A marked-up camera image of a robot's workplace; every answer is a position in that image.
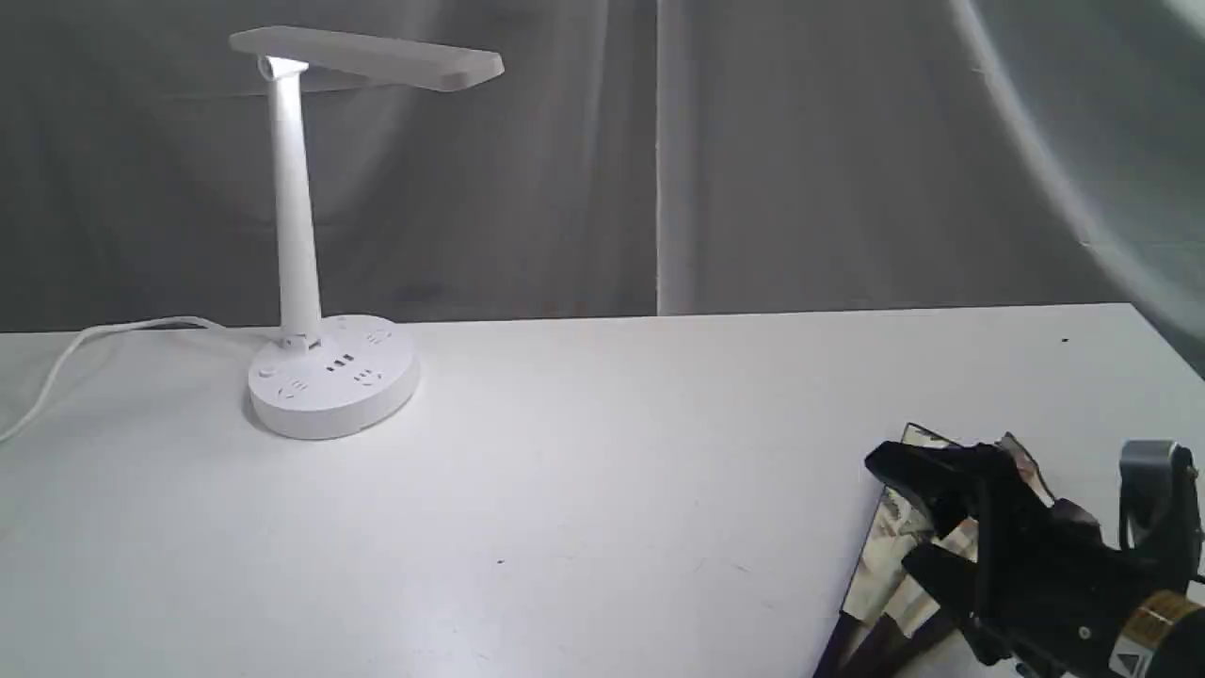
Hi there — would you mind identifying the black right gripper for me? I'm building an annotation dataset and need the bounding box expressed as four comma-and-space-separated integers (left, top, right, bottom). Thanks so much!
864, 442, 1160, 677

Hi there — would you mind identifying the painted paper folding fan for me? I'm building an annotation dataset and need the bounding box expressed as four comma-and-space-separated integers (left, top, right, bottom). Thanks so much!
813, 423, 1101, 678

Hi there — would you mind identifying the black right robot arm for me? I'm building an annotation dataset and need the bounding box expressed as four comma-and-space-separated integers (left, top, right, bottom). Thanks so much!
865, 441, 1204, 677

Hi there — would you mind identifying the white desk lamp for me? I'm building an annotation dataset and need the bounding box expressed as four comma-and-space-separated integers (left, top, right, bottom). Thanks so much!
229, 25, 506, 441

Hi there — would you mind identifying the grey backdrop curtain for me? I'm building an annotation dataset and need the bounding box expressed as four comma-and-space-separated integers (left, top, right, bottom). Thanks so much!
2, 1, 1203, 372

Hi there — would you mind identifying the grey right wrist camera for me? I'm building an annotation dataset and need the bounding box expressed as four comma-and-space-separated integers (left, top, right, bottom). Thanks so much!
1118, 441, 1203, 562

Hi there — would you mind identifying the white power cable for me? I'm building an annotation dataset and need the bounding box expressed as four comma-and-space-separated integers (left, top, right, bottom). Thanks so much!
0, 317, 283, 444

